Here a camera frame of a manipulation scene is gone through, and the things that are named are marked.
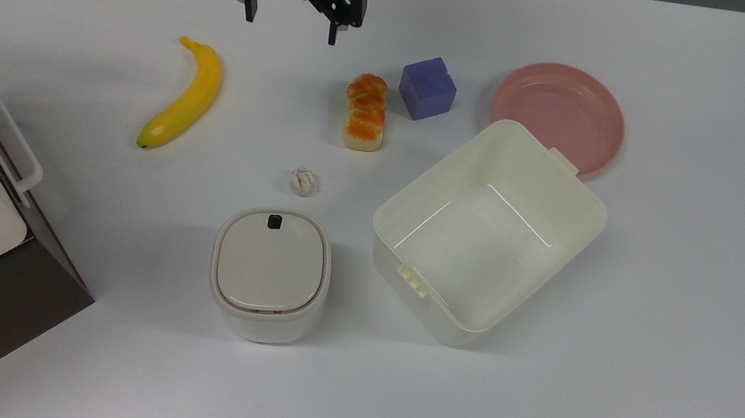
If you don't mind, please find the white lidded trash can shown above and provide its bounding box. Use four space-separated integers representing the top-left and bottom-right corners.
199 198 340 353

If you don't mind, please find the orange glazed bread loaf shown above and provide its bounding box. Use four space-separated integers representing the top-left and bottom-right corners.
338 70 394 156

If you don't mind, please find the yellow banana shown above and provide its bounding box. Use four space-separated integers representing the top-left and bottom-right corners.
135 31 229 161

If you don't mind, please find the purple cube block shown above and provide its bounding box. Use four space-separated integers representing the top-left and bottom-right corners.
394 51 462 127

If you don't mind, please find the crumpled white paper ball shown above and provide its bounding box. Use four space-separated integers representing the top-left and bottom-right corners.
285 165 323 201

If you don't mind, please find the pink plastic plate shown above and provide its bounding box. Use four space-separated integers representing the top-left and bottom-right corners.
482 54 635 184

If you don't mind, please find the cream plastic storage box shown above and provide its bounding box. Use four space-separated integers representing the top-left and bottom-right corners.
355 101 621 369

